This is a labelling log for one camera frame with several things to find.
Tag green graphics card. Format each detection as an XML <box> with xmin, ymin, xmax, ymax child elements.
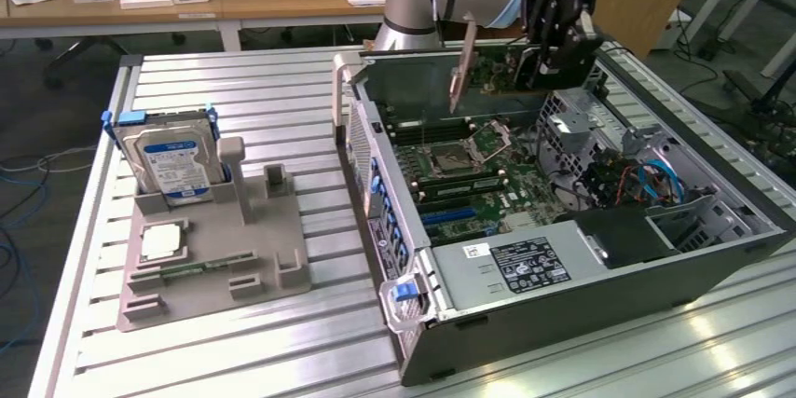
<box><xmin>445</xmin><ymin>20</ymin><xmax>602</xmax><ymax>116</ymax></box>

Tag perforated metal drive cage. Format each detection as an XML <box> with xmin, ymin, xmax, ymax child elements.
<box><xmin>533</xmin><ymin>88</ymin><xmax>629</xmax><ymax>185</ymax></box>

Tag metal socket cover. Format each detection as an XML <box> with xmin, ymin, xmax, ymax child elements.
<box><xmin>462</xmin><ymin>117</ymin><xmax>518</xmax><ymax>150</ymax></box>

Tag CPU socket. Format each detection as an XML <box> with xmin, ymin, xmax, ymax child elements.
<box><xmin>427</xmin><ymin>141</ymin><xmax>483</xmax><ymax>180</ymax></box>

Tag green motherboard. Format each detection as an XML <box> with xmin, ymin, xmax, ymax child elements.
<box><xmin>379</xmin><ymin>106</ymin><xmax>563</xmax><ymax>248</ymax></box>

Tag green RAM stick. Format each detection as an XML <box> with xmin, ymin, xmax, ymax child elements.
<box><xmin>414</xmin><ymin>175</ymin><xmax>506</xmax><ymax>199</ymax></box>
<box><xmin>157</xmin><ymin>260</ymin><xmax>229</xmax><ymax>281</ymax></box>

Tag blue expansion slot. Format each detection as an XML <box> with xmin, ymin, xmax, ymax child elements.
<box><xmin>419</xmin><ymin>205</ymin><xmax>474</xmax><ymax>227</ymax></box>

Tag metal disk bay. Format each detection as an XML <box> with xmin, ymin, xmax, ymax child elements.
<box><xmin>642</xmin><ymin>191</ymin><xmax>757</xmax><ymax>255</ymax></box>

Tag black plastic air shroud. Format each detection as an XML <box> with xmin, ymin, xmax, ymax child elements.
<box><xmin>570</xmin><ymin>205</ymin><xmax>682</xmax><ymax>271</ymax></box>

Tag grey power supply unit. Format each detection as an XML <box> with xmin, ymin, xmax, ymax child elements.
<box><xmin>426</xmin><ymin>222</ymin><xmax>610</xmax><ymax>323</ymax></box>

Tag dark grey PC case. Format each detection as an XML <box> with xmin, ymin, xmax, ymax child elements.
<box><xmin>331</xmin><ymin>34</ymin><xmax>796</xmax><ymax>388</ymax></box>

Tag hard disk with blue caddy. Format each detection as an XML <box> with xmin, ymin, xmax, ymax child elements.
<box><xmin>99</xmin><ymin>102</ymin><xmax>231</xmax><ymax>208</ymax></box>

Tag silver CPU chip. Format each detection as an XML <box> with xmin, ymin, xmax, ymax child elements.
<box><xmin>137</xmin><ymin>225</ymin><xmax>185</xmax><ymax>262</ymax></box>

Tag black office chair base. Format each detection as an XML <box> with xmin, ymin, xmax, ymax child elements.
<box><xmin>33</xmin><ymin>36</ymin><xmax>131</xmax><ymax>89</ymax></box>

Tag grey parts rack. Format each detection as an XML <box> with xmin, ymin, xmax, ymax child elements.
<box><xmin>115</xmin><ymin>135</ymin><xmax>313</xmax><ymax>334</ymax></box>

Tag black disk power wire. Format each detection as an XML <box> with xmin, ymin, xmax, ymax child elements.
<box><xmin>582</xmin><ymin>155</ymin><xmax>623</xmax><ymax>209</ymax></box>

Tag blue disk wire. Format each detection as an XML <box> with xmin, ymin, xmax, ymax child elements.
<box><xmin>638</xmin><ymin>158</ymin><xmax>686</xmax><ymax>207</ymax></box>

